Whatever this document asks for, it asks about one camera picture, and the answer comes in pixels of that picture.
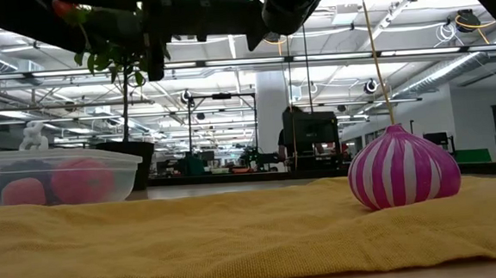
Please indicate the clear plastic tupperware container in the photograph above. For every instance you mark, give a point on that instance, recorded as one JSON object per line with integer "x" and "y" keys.
{"x": 123, "y": 181}

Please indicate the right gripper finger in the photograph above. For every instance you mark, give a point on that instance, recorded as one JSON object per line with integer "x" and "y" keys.
{"x": 108, "y": 33}

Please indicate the red toy dragon fruit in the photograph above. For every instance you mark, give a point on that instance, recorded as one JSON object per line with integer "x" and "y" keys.
{"x": 82, "y": 181}

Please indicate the long ceiling light bar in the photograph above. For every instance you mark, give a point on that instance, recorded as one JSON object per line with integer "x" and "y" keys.
{"x": 243, "y": 62}

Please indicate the white moulded object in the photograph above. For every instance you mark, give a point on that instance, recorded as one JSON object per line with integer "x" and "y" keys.
{"x": 34, "y": 141}

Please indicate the small red toy strawberry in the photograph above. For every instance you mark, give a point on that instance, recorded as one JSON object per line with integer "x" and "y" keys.
{"x": 63, "y": 7}

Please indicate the person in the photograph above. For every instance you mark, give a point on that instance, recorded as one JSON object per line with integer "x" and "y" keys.
{"x": 281, "y": 143}

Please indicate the green board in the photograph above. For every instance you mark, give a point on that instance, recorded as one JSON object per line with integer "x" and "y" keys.
{"x": 473, "y": 156}

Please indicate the small black ceiling reel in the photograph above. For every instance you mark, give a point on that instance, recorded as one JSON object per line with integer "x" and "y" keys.
{"x": 370, "y": 86}
{"x": 186, "y": 97}

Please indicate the green potted plant black pot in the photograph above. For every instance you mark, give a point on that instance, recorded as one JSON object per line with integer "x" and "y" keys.
{"x": 146, "y": 162}

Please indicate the purple white striped toy onion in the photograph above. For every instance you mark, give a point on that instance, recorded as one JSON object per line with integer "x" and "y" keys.
{"x": 401, "y": 168}

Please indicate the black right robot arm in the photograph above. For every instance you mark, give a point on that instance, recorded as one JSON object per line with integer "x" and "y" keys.
{"x": 300, "y": 2}

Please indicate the yellow cloth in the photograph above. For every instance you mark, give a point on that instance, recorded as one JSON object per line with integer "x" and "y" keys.
{"x": 236, "y": 234}

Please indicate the small black monitor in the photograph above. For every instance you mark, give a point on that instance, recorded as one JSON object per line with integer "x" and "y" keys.
{"x": 435, "y": 138}

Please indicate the black metal stand frame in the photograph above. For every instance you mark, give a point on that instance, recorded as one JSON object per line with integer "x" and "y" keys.
{"x": 221, "y": 96}

